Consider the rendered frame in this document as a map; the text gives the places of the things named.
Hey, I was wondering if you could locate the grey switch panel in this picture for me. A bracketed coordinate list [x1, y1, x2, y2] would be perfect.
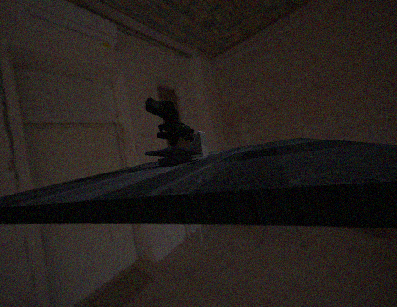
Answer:
[145, 146, 201, 166]

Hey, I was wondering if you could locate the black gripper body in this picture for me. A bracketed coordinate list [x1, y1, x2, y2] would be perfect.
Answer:
[157, 118, 190, 139]

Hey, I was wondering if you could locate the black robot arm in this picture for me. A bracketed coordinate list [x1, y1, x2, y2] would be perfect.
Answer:
[145, 98, 196, 142]

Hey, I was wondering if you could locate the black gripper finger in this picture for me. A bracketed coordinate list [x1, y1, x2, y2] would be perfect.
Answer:
[170, 134, 182, 147]
[164, 135, 172, 146]

